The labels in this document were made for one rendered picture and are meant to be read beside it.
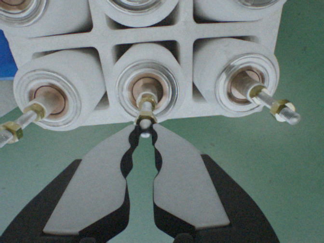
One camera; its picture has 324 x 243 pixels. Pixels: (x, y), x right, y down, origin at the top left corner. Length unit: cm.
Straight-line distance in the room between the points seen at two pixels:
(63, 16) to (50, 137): 44
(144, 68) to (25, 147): 54
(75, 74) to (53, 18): 6
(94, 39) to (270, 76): 23
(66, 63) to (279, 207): 93
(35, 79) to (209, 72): 20
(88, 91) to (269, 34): 26
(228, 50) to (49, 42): 24
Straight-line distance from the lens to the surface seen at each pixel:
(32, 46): 33
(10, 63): 54
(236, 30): 30
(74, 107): 24
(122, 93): 22
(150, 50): 21
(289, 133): 70
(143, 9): 20
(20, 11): 24
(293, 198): 97
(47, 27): 24
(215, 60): 23
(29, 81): 25
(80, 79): 23
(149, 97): 18
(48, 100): 23
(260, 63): 24
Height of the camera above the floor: 46
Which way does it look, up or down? 61 degrees down
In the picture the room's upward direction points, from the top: 174 degrees clockwise
